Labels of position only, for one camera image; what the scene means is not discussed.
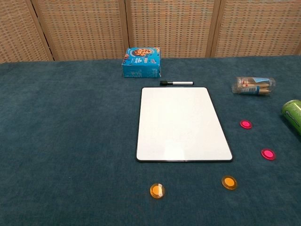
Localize woven wicker folding screen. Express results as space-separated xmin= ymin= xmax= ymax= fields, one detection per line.
xmin=0 ymin=0 xmax=301 ymax=64

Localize black white marker pen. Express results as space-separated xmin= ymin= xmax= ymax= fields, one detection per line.
xmin=159 ymin=81 xmax=194 ymax=86

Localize teal table cloth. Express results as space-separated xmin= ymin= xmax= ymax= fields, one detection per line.
xmin=0 ymin=55 xmax=301 ymax=226

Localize yellow round magnet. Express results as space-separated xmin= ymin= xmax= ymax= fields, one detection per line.
xmin=150 ymin=183 xmax=166 ymax=199
xmin=221 ymin=175 xmax=238 ymax=190

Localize clear jar of sticks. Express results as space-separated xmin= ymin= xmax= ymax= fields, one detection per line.
xmin=231 ymin=76 xmax=277 ymax=96

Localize white magnetic whiteboard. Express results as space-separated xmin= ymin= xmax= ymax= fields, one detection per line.
xmin=135 ymin=87 xmax=234 ymax=163

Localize blue chocolate chip cookie box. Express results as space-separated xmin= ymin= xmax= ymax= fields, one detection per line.
xmin=121 ymin=47 xmax=162 ymax=79

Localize green can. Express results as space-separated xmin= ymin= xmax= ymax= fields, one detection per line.
xmin=282 ymin=99 xmax=301 ymax=137

